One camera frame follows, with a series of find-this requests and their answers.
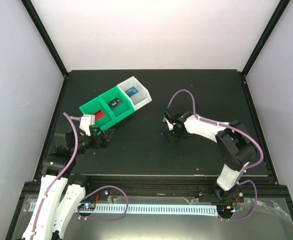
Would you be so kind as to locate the black card in bin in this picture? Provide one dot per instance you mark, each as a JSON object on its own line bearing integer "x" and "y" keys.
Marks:
{"x": 114, "y": 103}

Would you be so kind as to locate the blue card in bin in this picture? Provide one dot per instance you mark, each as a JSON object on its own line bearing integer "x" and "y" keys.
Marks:
{"x": 131, "y": 91}

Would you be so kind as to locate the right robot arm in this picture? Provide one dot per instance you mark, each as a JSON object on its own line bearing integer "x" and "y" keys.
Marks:
{"x": 239, "y": 151}

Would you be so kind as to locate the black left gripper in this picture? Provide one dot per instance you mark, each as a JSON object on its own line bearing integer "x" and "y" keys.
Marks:
{"x": 104, "y": 142}

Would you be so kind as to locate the black frame post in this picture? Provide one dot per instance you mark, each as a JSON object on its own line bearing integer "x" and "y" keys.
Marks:
{"x": 270, "y": 26}
{"x": 33, "y": 14}

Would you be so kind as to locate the green middle plastic bin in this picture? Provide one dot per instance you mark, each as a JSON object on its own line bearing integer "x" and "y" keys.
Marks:
{"x": 123, "y": 110}

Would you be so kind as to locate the red card in bin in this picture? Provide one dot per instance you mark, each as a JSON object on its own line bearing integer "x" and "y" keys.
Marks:
{"x": 99, "y": 114}

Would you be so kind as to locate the white slotted cable duct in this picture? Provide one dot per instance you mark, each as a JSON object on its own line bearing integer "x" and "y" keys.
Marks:
{"x": 87, "y": 210}

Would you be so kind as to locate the white plastic bin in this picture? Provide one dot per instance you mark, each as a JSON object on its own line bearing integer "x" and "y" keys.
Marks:
{"x": 138, "y": 100}

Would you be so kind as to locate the green end plastic bin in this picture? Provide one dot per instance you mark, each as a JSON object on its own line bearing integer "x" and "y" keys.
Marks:
{"x": 95, "y": 104}

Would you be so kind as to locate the black frame post right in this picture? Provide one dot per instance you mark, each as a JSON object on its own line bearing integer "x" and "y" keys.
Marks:
{"x": 270, "y": 26}

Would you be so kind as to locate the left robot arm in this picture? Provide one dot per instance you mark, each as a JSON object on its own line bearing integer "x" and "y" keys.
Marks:
{"x": 60, "y": 191}

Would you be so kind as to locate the black frame post left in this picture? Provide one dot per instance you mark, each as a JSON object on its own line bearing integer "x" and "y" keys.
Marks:
{"x": 33, "y": 14}

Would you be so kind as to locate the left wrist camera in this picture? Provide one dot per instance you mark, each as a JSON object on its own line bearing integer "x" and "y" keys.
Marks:
{"x": 86, "y": 121}

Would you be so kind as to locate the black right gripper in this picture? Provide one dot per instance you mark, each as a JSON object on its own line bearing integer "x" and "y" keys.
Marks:
{"x": 170, "y": 138}

